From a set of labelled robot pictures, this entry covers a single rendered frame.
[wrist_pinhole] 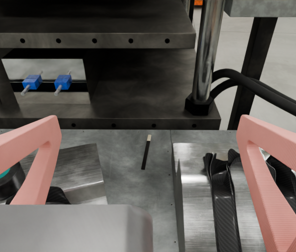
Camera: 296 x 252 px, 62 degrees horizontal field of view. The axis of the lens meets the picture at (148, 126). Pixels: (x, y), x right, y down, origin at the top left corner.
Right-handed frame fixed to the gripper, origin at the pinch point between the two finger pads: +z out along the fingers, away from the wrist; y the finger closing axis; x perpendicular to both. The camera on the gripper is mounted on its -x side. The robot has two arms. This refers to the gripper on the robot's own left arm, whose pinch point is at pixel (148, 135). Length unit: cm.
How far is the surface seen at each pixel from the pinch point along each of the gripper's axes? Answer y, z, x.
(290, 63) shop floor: -180, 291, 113
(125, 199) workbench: 5.3, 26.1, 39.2
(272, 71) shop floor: -147, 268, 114
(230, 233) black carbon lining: -13.3, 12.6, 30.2
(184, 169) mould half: -6.6, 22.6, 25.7
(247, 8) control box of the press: -31, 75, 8
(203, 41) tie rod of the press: -16, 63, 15
